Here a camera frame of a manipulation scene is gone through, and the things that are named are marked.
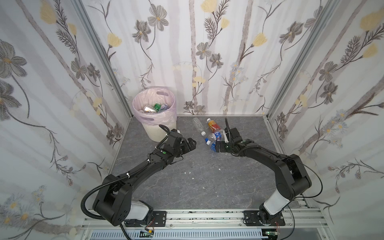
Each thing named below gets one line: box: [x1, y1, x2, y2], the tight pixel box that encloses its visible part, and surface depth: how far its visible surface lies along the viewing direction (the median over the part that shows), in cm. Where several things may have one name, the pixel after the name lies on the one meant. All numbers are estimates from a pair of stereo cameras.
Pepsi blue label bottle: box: [214, 131, 222, 141], surface depth 105 cm
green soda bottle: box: [154, 103, 162, 111], surface depth 106 cm
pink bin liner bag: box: [132, 87, 177, 125], surface depth 95 cm
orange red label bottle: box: [206, 118, 221, 133], surface depth 110 cm
